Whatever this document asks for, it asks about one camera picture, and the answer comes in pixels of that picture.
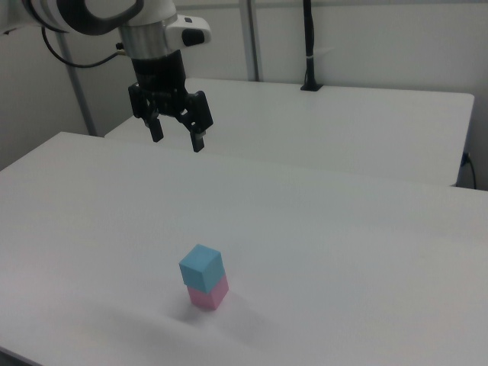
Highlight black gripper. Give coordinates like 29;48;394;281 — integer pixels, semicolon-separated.
127;50;214;153

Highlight blue cube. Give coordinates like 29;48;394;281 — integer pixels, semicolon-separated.
178;243;223;294

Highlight pink cube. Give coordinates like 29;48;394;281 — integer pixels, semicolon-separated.
186;272;230;311

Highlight grey metal frame post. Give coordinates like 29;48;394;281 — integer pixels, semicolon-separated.
239;0;265;82
56;31;97;137

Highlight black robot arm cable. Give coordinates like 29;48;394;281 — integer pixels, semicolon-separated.
40;25;127;69

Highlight black camera stand pole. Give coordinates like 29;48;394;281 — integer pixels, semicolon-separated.
300;0;325;92

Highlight black power cable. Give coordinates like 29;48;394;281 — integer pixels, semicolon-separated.
461;151;478;190

